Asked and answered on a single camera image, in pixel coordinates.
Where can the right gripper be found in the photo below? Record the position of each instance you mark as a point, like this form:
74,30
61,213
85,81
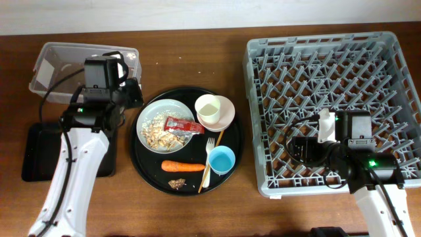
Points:
310,144

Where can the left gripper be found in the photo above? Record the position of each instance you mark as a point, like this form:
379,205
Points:
132,86

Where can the red snack wrapper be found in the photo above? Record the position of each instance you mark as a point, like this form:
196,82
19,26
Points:
181,127

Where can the cream paper cup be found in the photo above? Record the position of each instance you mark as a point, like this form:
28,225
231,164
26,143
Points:
208,108

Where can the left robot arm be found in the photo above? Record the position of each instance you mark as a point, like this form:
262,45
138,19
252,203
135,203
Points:
87,125

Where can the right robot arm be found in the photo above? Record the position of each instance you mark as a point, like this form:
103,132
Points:
374,179

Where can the grey dishwasher rack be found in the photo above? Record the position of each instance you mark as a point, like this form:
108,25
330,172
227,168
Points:
289,79

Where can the rice and peanut shells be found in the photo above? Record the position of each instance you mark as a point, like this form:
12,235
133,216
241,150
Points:
158,139

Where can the grey plate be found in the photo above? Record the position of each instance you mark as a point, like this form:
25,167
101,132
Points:
162,105

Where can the round black tray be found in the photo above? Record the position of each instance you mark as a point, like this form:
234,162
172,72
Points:
148,163

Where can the orange carrot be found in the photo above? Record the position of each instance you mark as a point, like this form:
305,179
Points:
172,166

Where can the clear plastic bin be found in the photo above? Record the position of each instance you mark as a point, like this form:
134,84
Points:
59,69

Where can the blue cup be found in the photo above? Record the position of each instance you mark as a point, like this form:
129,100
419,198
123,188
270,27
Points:
222,160

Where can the pink bowl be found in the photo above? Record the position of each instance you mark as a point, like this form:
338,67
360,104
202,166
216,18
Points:
227,114

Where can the white plastic fork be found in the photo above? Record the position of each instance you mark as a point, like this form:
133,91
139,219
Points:
206,176

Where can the brown food scrap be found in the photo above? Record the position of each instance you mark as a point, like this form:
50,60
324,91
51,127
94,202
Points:
177,184

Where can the black rectangular tray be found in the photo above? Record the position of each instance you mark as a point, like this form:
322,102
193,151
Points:
42,153

